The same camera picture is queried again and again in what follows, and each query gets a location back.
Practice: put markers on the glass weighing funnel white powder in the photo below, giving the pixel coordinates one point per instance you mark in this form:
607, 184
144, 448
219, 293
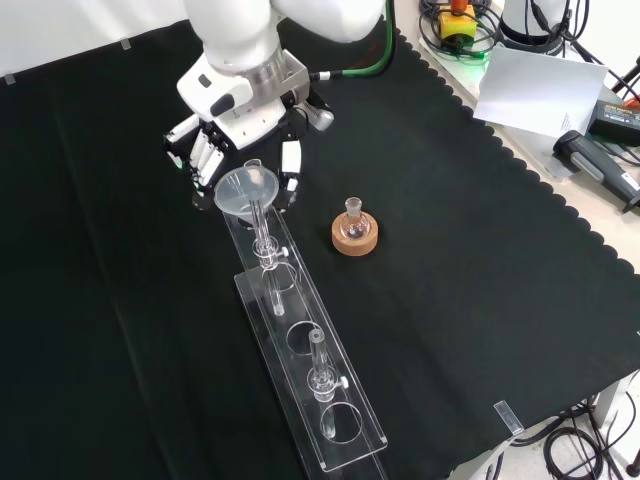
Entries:
252, 163

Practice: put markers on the grey tape piece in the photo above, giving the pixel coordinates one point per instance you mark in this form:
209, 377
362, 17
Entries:
126, 44
9, 79

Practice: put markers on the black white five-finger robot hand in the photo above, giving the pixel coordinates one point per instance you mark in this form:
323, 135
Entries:
240, 120

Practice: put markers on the clear plastic funnel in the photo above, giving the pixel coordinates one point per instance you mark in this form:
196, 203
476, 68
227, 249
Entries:
240, 192

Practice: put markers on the black grey handheld device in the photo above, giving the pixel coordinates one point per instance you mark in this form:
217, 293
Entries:
585, 157

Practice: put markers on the clear tape strip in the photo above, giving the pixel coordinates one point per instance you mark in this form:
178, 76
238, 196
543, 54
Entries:
508, 417

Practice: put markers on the small round-bottom glass flask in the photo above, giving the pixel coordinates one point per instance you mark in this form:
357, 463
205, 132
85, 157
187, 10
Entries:
356, 225

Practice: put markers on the pale board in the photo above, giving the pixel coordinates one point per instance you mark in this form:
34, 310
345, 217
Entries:
540, 90

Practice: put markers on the black power adapter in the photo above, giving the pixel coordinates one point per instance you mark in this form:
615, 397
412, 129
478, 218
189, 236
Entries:
617, 120

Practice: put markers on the black cloth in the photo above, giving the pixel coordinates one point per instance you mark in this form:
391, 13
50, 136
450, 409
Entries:
125, 300

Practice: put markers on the clear acrylic funnel stand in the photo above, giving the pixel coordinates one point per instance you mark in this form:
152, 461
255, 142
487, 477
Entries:
315, 330

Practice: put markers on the yellow stop button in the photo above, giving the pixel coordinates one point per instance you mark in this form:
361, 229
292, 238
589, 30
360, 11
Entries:
456, 25

